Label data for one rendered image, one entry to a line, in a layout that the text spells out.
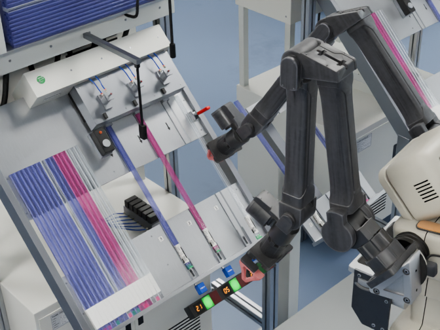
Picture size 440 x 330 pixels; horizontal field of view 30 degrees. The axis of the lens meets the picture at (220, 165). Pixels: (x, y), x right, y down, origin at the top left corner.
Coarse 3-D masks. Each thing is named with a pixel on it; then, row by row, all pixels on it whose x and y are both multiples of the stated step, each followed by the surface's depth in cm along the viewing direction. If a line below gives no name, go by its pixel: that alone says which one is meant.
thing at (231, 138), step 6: (228, 126) 235; (234, 126) 234; (228, 132) 237; (234, 132) 234; (228, 138) 236; (234, 138) 234; (240, 138) 234; (246, 138) 235; (228, 144) 237; (234, 144) 236; (240, 144) 235
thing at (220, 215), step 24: (240, 192) 260; (192, 216) 248; (216, 216) 253; (240, 216) 257; (144, 240) 239; (168, 240) 242; (192, 240) 246; (216, 240) 250; (240, 240) 254; (168, 264) 240; (192, 264) 243; (216, 264) 247; (168, 288) 237
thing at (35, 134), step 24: (0, 120) 231; (24, 120) 234; (48, 120) 238; (72, 120) 241; (120, 120) 249; (168, 120) 257; (0, 144) 229; (24, 144) 232; (48, 144) 235; (72, 144) 239; (144, 144) 250; (168, 144) 254; (0, 168) 226; (96, 168) 240; (120, 168) 243
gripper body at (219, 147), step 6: (216, 138) 243; (222, 138) 240; (210, 144) 241; (216, 144) 242; (222, 144) 240; (210, 150) 241; (216, 150) 242; (222, 150) 241; (228, 150) 240; (234, 150) 240; (216, 156) 241; (222, 156) 242; (216, 162) 242
